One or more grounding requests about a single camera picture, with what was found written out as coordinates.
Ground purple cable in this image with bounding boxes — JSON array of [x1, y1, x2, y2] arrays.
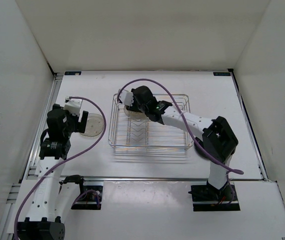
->
[[117, 78, 244, 175], [13, 96, 108, 238]]

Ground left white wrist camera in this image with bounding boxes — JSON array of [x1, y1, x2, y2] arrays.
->
[[63, 97, 83, 117]]

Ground beige printed plate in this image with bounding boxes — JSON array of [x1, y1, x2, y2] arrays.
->
[[123, 106, 147, 121]]

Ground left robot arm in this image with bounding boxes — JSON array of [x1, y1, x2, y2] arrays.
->
[[14, 100, 89, 240]]

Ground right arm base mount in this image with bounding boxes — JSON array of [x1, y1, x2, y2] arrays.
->
[[188, 184, 241, 212]]

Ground clear glass plate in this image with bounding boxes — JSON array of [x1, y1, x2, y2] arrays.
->
[[80, 113, 105, 138]]

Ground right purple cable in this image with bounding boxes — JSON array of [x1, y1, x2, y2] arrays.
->
[[117, 78, 244, 175]]

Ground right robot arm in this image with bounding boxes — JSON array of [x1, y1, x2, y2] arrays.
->
[[129, 85, 239, 200]]

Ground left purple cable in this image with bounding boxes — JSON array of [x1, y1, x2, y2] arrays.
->
[[13, 96, 108, 238]]

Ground chrome wire dish rack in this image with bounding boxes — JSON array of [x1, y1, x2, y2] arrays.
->
[[108, 94, 194, 151]]

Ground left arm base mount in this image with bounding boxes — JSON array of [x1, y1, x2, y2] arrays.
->
[[59, 175, 103, 210]]

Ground black round plate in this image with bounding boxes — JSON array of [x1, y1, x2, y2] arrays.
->
[[194, 137, 209, 160]]

